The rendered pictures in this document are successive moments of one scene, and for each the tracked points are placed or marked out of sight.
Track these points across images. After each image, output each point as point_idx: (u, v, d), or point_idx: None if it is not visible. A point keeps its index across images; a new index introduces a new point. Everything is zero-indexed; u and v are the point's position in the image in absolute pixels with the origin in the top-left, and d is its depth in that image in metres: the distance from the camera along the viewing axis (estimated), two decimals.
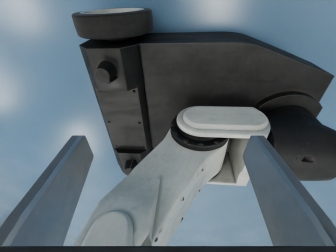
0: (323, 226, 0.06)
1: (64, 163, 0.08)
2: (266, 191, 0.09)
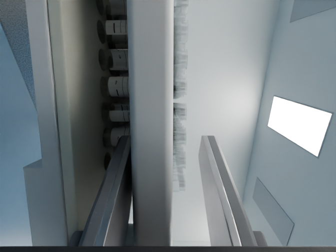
0: (236, 226, 0.06)
1: (125, 163, 0.08)
2: (208, 191, 0.09)
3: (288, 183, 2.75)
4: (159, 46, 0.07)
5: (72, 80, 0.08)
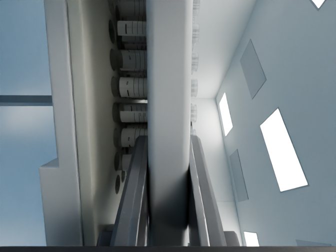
0: (206, 226, 0.06)
1: (147, 163, 0.08)
2: (188, 191, 0.09)
3: (277, 43, 2.78)
4: (179, 46, 0.07)
5: (89, 80, 0.08)
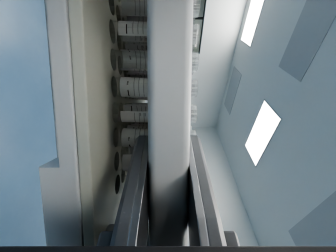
0: (206, 226, 0.06)
1: (147, 163, 0.08)
2: (188, 191, 0.09)
3: None
4: (179, 46, 0.07)
5: (90, 79, 0.08)
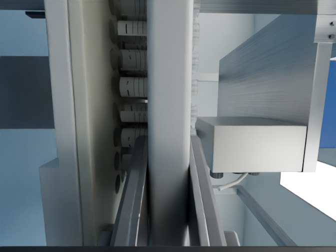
0: (206, 226, 0.06)
1: (147, 163, 0.08)
2: (188, 191, 0.09)
3: None
4: (179, 46, 0.07)
5: (89, 79, 0.08)
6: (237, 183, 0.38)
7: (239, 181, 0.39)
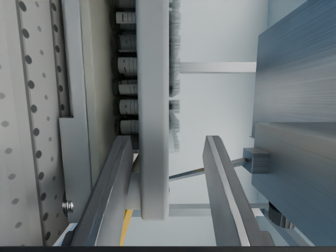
0: (244, 226, 0.06)
1: (120, 163, 0.08)
2: (213, 191, 0.09)
3: None
4: (159, 27, 0.10)
5: (95, 53, 0.11)
6: None
7: None
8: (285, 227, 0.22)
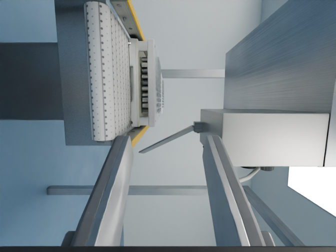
0: (244, 226, 0.06)
1: (120, 163, 0.08)
2: (213, 191, 0.09)
3: None
4: (152, 82, 0.48)
5: (138, 87, 0.49)
6: (248, 179, 0.34)
7: (250, 176, 0.34)
8: None
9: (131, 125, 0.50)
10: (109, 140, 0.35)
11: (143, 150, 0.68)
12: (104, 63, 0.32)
